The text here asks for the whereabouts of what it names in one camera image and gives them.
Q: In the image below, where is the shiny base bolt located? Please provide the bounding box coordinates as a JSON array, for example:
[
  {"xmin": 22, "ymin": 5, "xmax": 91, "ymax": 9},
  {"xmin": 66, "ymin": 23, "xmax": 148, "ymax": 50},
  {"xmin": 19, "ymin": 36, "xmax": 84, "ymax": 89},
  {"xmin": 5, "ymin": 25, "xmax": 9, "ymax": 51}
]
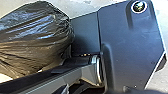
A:
[{"xmin": 130, "ymin": 0, "xmax": 148, "ymax": 15}]

